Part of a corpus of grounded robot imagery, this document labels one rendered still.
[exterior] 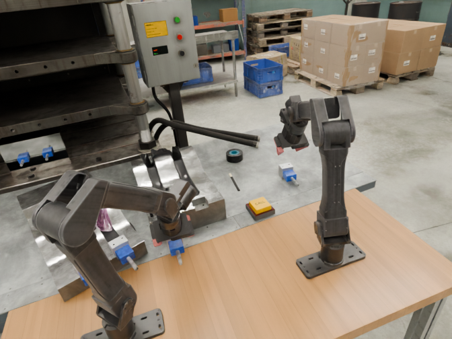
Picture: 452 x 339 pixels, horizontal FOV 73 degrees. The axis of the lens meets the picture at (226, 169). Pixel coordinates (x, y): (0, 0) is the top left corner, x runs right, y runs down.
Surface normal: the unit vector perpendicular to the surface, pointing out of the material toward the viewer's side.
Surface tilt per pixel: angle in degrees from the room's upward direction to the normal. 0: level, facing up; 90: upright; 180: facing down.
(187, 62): 90
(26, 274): 0
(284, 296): 0
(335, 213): 77
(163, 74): 90
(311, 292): 0
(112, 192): 94
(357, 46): 83
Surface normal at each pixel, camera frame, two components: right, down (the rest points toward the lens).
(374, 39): 0.29, 0.33
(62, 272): -0.08, -0.85
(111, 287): 0.80, 0.11
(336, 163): 0.06, 0.30
